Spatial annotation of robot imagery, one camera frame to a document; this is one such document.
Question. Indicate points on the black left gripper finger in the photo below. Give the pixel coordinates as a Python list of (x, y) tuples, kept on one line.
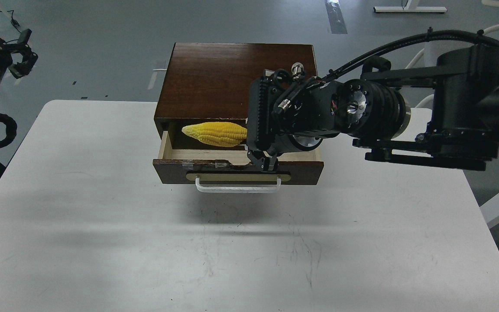
[(29, 58)]

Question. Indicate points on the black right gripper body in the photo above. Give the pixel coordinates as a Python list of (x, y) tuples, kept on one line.
[(291, 113)]

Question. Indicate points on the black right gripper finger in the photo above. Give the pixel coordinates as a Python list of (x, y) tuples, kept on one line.
[(262, 161)]

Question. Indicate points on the wooden drawer with white handle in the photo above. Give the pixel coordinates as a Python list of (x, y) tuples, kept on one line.
[(183, 160)]

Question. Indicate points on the yellow corn cob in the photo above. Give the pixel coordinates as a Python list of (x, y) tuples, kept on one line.
[(220, 134)]

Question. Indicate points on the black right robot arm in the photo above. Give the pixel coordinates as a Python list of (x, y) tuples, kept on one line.
[(444, 116)]

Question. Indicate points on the dark wooden cabinet box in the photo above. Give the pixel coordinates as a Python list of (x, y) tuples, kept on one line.
[(212, 80)]

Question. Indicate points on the grey floor tape strip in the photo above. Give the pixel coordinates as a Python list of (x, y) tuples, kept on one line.
[(335, 17)]

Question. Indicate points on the white desk foot bar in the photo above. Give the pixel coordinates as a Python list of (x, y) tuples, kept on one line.
[(410, 6)]

